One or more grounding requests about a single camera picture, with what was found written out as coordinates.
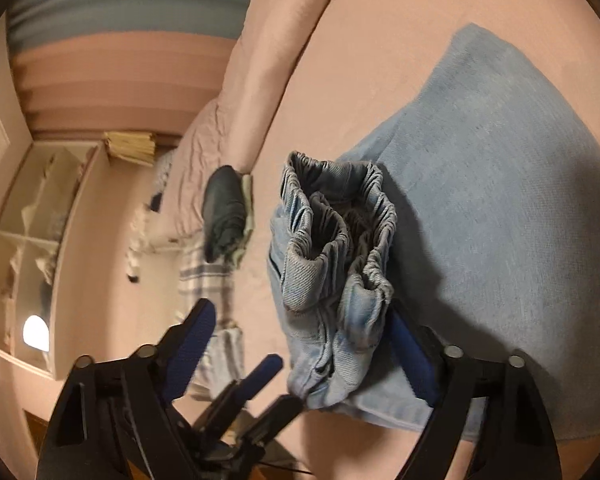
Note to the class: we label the light blue denim pants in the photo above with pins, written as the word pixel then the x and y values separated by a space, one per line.
pixel 480 210

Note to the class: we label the blue curtain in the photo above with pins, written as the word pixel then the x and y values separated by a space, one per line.
pixel 130 5

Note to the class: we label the blue checked pillow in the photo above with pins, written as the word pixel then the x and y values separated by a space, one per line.
pixel 161 180

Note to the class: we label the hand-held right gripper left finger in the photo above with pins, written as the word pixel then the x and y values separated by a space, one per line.
pixel 190 346

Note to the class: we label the grey plaid pillow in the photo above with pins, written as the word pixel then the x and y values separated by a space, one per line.
pixel 205 285

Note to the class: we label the pink pillow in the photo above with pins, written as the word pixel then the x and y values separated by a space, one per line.
pixel 205 145

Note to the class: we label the cream wall shelf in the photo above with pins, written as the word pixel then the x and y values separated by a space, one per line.
pixel 75 240

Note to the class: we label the pink curtain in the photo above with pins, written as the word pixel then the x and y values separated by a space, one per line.
pixel 130 90

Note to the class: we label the folded pale green cloth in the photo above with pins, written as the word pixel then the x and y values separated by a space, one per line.
pixel 249 200

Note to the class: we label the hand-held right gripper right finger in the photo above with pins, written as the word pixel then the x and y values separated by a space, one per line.
pixel 411 357

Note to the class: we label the white plush toy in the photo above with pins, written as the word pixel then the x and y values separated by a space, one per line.
pixel 137 240

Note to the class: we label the pink duvet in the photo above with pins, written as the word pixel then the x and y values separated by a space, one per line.
pixel 280 35

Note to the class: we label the white round lamp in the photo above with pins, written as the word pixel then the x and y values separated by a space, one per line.
pixel 36 332

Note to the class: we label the yellow tasselled hanging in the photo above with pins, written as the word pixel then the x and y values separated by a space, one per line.
pixel 130 147

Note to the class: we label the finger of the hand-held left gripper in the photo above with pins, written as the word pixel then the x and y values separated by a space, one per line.
pixel 260 375
pixel 280 417

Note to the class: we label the folded dark blue jeans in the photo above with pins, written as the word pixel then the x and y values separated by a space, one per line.
pixel 222 210

